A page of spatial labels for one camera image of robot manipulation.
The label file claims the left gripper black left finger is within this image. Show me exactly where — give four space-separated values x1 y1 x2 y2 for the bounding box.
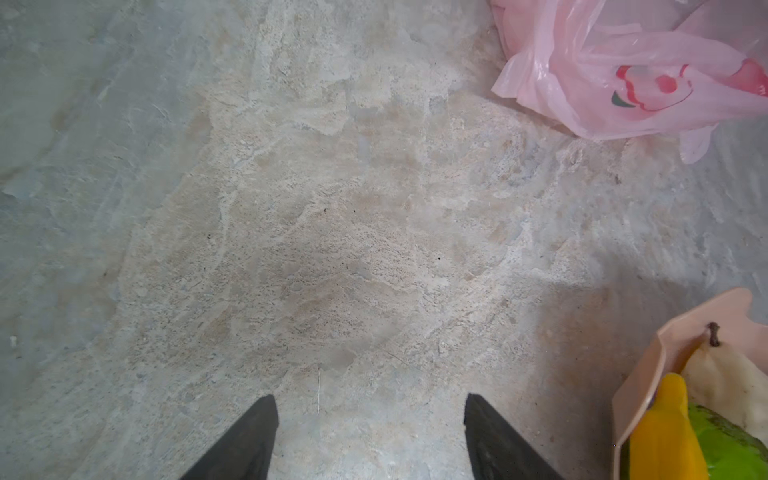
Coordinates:
180 394 279 480

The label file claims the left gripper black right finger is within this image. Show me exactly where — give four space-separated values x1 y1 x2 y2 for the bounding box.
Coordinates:
464 393 564 480

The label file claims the yellow fake banana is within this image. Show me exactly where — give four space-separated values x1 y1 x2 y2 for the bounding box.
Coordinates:
629 373 709 480

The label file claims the pink scalloped bowl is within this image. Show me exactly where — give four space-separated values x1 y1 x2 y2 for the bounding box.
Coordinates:
611 287 767 479

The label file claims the cream fake garlic bulb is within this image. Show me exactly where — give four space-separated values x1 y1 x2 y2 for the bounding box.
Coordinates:
682 322 767 444

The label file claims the green fake fruit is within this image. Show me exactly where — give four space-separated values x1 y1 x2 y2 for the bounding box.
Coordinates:
688 404 767 480

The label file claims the pink plastic bag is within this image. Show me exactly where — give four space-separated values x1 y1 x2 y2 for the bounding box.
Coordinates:
491 1 767 164

